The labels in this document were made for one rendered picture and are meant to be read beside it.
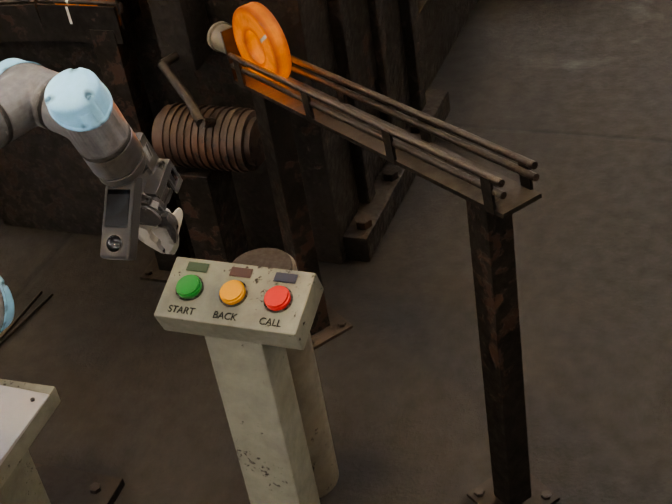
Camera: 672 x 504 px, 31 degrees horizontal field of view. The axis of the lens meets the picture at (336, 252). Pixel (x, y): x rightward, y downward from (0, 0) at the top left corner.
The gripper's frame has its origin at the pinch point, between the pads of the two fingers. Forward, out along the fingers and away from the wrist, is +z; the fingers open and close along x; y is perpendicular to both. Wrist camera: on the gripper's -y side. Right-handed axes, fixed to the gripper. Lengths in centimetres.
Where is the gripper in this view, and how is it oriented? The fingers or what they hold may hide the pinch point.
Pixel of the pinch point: (167, 252)
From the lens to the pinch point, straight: 182.2
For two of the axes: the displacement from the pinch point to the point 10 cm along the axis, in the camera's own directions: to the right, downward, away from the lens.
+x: -9.3, -0.9, 3.5
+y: 2.6, -8.4, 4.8
